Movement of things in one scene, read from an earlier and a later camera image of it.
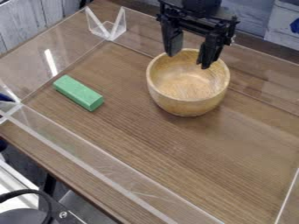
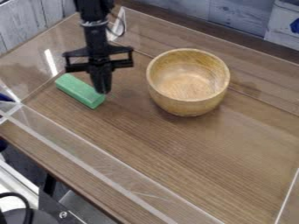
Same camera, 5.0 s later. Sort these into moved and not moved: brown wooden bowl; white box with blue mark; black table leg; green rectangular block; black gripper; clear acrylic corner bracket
Moved: green rectangular block; black gripper
Not moved: white box with blue mark; brown wooden bowl; black table leg; clear acrylic corner bracket
